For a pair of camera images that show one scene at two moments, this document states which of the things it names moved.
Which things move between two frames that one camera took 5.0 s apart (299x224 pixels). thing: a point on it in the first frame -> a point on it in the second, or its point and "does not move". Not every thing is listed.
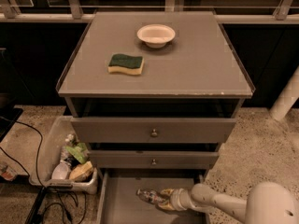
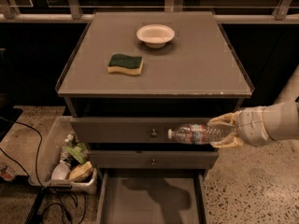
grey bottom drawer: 119,203 does not move
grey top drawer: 152,130 does not move
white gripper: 175,199 -> 250,126
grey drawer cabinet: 153,94 does not move
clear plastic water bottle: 152,196 -> 198,133
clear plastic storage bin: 62,162 does not move
